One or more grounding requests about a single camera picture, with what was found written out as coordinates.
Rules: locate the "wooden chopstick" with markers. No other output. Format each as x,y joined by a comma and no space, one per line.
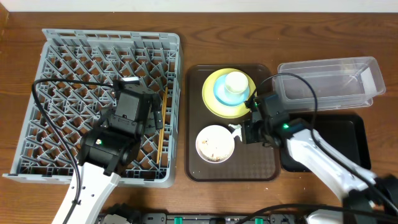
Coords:
161,132
166,90

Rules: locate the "white cup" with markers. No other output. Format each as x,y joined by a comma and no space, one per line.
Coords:
236,82

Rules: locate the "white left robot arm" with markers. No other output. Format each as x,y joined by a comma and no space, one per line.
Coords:
106,150

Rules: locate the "black plastic tray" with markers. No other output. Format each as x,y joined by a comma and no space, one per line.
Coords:
346,133

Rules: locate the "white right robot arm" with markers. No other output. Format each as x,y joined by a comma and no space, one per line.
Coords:
366,198

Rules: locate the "clear plastic container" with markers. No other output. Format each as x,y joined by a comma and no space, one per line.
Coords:
339,83

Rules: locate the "white tissue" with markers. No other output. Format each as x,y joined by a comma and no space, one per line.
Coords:
237,131

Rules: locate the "grey plastic dish rack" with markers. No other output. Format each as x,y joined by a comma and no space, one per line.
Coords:
75,71

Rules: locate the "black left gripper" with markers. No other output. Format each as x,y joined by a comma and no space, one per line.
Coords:
152,109

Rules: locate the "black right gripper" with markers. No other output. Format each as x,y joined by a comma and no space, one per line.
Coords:
249,132

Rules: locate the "white bowl with food residue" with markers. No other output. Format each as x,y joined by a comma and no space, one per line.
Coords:
215,144

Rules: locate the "black base rail with buttons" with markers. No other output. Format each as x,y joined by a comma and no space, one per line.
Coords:
122,213

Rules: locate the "yellow-green plate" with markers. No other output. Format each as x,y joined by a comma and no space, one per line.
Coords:
214,105

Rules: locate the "light blue saucer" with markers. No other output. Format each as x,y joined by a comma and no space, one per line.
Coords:
226,97

